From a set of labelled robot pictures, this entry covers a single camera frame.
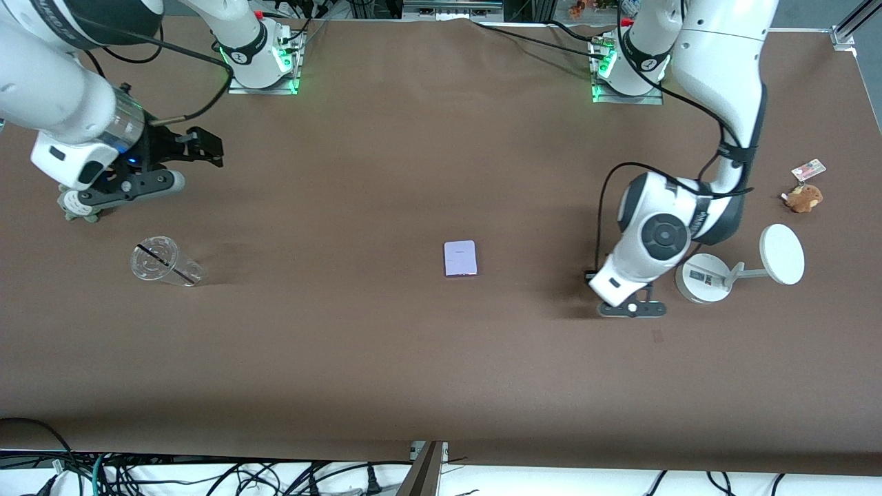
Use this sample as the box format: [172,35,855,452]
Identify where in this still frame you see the grey table leg post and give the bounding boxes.
[396,441,445,496]

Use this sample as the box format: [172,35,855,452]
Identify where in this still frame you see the black drinking straw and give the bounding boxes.
[137,245,196,284]

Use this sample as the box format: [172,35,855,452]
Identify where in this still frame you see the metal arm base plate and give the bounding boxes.
[591,34,664,106]
[227,19,302,96]

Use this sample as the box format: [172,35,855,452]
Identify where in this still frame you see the brown plush keychain toy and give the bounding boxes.
[781,183,824,214]

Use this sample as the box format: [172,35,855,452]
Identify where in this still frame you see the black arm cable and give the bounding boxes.
[65,10,233,126]
[594,14,759,276]

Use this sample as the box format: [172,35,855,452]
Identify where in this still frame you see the grey green plush toy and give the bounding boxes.
[57,187,104,223]

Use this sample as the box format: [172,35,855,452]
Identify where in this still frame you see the lavender flip phone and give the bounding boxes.
[443,240,481,278]

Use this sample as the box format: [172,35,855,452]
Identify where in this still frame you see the aluminium frame corner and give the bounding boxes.
[830,0,882,50]

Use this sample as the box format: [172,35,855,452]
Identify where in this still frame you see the brown table cloth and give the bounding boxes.
[0,14,882,476]

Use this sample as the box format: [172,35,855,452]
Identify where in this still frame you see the clear plastic cup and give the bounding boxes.
[131,236,205,287]

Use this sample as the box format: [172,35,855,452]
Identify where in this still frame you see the white round desk lamp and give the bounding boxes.
[674,224,806,304]

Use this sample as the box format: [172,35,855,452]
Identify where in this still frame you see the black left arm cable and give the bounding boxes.
[594,14,759,276]

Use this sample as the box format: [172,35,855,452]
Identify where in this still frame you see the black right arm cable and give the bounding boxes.
[65,10,233,126]

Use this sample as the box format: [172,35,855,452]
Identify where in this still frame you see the black cable on cloth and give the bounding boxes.
[472,21,604,57]

